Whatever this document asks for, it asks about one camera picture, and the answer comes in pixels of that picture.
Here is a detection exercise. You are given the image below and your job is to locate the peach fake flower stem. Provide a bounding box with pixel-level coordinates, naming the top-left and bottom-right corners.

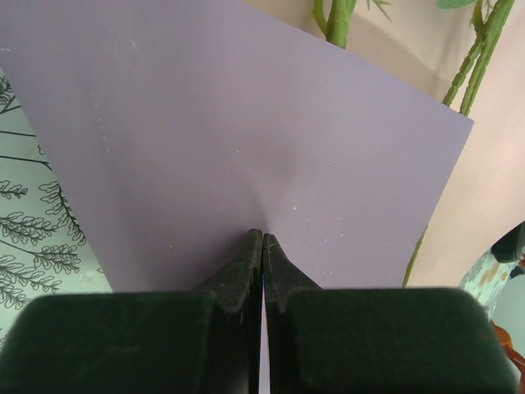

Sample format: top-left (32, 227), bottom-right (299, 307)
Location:
top-left (310, 0), bottom-right (349, 49)

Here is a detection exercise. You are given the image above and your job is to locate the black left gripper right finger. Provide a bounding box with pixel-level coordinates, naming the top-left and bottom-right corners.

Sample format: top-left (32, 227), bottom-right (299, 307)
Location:
top-left (263, 232), bottom-right (519, 394)

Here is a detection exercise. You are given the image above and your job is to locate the floral tablecloth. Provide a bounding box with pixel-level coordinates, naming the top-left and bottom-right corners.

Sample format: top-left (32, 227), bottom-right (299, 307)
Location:
top-left (0, 65), bottom-right (525, 358)

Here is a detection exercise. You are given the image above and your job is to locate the cream white fake flower stem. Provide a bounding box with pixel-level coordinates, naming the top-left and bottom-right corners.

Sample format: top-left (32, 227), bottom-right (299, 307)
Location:
top-left (401, 0), bottom-right (516, 288)

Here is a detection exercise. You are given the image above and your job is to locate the purple and pink wrapping paper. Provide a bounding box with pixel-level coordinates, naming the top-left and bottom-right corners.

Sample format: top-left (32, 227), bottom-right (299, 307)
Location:
top-left (0, 0), bottom-right (525, 394)

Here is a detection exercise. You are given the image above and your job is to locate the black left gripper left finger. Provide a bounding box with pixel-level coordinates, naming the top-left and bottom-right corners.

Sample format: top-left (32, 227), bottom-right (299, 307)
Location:
top-left (0, 228), bottom-right (263, 394)

